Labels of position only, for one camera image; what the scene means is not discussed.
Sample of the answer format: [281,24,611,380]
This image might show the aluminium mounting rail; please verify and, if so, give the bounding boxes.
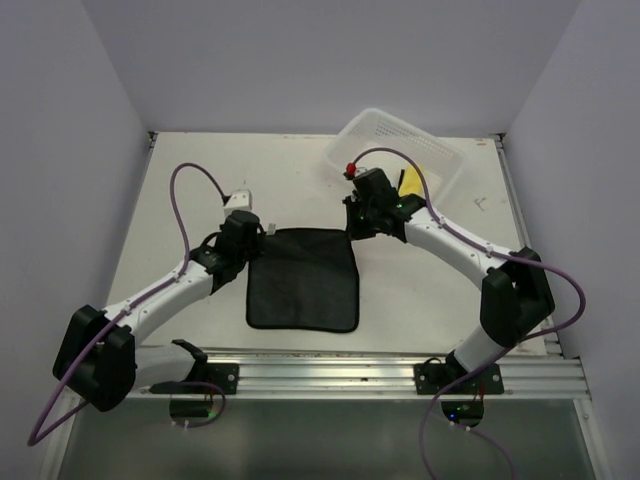
[207,349,590,401]

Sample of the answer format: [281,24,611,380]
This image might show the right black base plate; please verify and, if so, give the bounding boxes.
[413,357,505,396]

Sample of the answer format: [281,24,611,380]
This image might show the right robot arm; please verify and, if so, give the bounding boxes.
[343,168,555,393]

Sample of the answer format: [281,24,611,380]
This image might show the white plastic basket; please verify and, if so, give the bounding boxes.
[323,106,466,211]

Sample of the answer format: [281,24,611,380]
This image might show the grey and yellow towel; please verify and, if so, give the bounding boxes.
[398,166,424,197]

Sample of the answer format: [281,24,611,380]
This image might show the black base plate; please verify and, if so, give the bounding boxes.
[189,362,240,395]
[413,357,505,396]

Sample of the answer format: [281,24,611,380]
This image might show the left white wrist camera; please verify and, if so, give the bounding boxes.
[223,190,253,217]

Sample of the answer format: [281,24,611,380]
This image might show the grey and pink towel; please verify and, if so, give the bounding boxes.
[246,228,360,334]

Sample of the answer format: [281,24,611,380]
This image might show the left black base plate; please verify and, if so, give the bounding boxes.
[189,362,240,395]

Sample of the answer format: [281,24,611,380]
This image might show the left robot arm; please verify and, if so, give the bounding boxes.
[53,210,264,412]

